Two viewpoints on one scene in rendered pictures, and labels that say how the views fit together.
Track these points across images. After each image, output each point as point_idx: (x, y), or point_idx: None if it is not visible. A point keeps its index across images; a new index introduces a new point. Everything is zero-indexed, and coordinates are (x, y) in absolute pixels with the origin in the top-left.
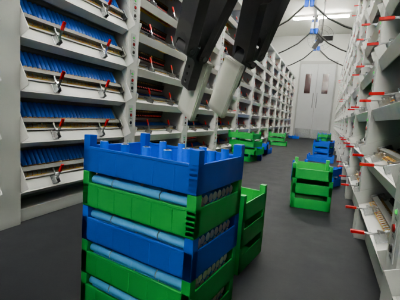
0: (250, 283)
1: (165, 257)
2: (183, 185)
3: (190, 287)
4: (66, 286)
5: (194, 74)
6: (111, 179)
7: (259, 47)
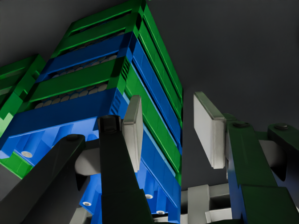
0: (31, 38)
1: (143, 65)
2: (123, 106)
3: (132, 28)
4: (185, 109)
5: (232, 122)
6: None
7: (80, 151)
